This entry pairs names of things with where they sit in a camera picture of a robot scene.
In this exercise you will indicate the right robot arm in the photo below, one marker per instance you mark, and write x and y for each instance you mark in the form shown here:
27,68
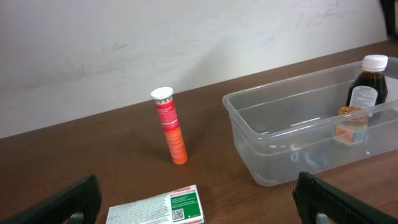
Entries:
389,8

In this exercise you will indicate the white green medicine box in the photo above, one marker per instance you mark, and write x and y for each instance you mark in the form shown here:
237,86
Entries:
181,206

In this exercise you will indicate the small gold lid jar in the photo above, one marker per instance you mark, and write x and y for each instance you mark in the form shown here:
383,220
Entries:
352,131

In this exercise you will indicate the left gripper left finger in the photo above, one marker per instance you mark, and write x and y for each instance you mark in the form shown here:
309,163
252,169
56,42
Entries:
78,203

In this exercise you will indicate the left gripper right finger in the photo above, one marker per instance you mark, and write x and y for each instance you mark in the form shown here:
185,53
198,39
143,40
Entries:
320,202

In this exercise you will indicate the clear plastic container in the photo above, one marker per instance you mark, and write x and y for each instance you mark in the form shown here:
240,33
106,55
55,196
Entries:
288,126

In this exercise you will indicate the dark brown syrup bottle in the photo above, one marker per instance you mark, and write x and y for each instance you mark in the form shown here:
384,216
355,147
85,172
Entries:
369,88

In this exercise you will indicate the orange tablet tube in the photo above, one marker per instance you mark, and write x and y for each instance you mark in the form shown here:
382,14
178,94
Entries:
164,101

